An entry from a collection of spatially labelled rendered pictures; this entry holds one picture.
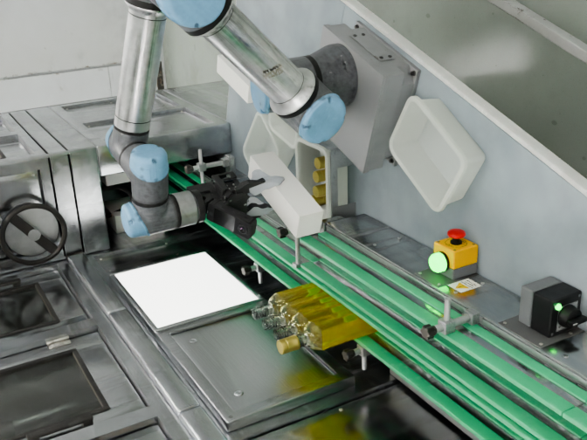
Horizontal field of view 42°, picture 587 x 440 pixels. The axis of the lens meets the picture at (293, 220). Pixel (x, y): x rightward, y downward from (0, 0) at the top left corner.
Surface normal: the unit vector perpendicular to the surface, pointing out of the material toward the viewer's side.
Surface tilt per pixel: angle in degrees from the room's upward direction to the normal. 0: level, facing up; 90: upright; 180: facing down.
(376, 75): 1
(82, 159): 90
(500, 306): 90
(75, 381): 90
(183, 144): 90
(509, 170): 0
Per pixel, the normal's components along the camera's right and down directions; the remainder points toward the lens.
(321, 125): 0.56, 0.57
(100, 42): 0.49, 0.31
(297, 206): 0.12, -0.77
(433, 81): -0.87, 0.21
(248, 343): -0.04, -0.92
